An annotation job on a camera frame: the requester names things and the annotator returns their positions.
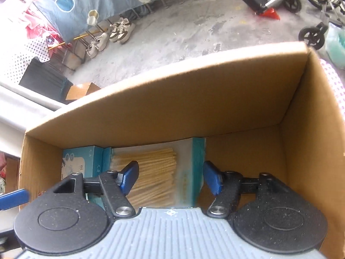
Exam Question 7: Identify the white platform sneaker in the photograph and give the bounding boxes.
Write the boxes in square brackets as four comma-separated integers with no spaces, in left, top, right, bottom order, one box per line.
[86,39,99,59]
[94,32,110,52]

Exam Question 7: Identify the yellow wooden pole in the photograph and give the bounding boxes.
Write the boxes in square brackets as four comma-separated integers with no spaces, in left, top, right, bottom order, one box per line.
[49,31,95,50]

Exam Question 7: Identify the light blue mask box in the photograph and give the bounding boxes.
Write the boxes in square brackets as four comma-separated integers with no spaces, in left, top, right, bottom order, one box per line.
[62,146,111,195]

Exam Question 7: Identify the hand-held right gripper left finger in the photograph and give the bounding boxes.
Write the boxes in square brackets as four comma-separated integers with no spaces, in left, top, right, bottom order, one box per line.
[52,161,140,218]

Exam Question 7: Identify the teal white swab box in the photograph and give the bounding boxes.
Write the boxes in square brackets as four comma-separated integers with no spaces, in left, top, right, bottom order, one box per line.
[89,137,207,208]

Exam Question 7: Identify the brown cardboard box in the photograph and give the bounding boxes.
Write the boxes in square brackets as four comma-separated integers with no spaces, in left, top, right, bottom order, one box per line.
[18,42,345,259]

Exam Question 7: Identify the white polka dot cloth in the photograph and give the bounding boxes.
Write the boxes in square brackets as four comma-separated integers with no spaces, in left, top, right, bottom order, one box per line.
[0,39,53,85]

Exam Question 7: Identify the green plastic bag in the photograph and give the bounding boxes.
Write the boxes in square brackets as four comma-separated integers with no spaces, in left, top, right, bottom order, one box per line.
[325,23,345,69]

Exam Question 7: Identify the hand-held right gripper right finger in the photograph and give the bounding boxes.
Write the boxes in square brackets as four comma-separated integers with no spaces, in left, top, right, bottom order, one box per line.
[202,161,283,219]

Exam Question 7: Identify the purple checkered tablecloth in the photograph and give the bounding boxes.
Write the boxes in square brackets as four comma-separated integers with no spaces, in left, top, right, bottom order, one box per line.
[319,59,345,119]

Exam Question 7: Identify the pink hanging clothes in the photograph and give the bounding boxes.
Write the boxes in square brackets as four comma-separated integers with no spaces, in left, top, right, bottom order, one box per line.
[0,5,62,49]

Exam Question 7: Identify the small wooden stool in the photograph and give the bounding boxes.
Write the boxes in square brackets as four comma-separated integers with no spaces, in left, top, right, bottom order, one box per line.
[65,82,101,101]

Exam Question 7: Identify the dark storage cabinet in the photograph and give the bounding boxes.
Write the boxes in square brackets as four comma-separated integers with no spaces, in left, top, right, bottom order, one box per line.
[19,58,73,104]

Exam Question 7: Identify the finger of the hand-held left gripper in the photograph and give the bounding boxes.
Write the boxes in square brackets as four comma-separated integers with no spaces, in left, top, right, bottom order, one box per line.
[0,188,30,211]

